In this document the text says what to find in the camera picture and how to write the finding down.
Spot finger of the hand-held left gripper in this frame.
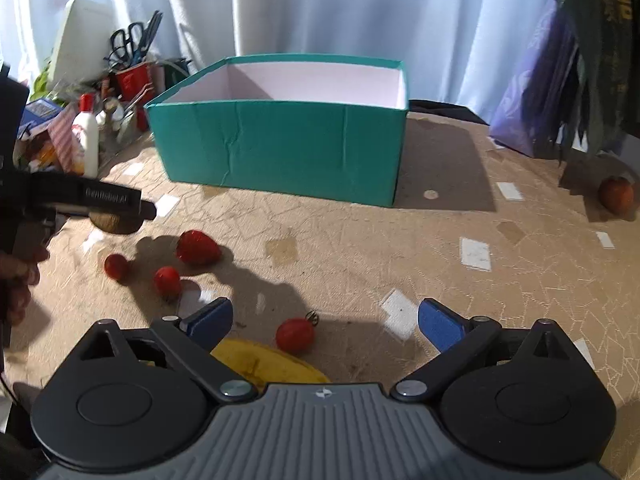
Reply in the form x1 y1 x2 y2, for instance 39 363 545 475
125 200 157 221

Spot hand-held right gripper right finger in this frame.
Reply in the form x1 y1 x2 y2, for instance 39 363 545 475
391 297 582 402

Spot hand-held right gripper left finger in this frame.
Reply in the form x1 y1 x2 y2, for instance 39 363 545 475
64 297 257 404

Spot brown kiwi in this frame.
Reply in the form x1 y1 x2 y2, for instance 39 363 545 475
90 212 144 235

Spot red cherry tomato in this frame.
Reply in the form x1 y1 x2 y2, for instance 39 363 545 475
153 266 182 300
103 253 132 282

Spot red strawberry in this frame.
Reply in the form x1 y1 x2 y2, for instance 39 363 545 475
176 230 222 266

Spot yellow spotted banana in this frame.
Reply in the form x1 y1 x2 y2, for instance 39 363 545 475
210 337 331 389

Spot cherry tomato with green stem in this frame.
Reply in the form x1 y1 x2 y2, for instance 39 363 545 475
276 311 321 353

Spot teal cardboard box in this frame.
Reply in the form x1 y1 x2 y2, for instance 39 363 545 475
144 53 411 208

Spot person's left hand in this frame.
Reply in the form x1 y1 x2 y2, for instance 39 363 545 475
0 250 51 327

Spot pink striped packet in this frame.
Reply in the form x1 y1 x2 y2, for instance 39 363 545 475
47 105 83 176

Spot white bottle with red cap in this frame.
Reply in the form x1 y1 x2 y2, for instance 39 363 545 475
72 94 100 178

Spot blue cardboard box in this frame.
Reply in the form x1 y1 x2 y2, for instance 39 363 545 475
20 99 66 136

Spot clear glass holder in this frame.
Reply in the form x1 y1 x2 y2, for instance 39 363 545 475
102 97 138 146

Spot green leafy plant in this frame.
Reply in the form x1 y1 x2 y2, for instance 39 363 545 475
30 62 66 103

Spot metal tongs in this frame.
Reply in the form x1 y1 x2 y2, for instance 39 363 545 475
122 85 156 111

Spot dark green kettle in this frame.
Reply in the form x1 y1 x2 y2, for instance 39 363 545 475
162 57 193 86

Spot black scissors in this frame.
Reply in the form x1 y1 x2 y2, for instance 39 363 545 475
109 21 146 66

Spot white board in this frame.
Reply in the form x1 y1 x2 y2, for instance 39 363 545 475
50 0 118 83

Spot black pen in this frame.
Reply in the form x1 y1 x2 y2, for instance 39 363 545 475
147 10 164 53

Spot red apple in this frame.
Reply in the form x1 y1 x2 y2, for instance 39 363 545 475
598 176 636 215

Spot purple paper bag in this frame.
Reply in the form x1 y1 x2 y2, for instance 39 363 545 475
489 0 583 158

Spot pale blue curtain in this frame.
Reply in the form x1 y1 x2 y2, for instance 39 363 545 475
0 0 576 116

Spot dark green plastic bag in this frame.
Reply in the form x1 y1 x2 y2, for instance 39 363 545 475
552 0 640 166

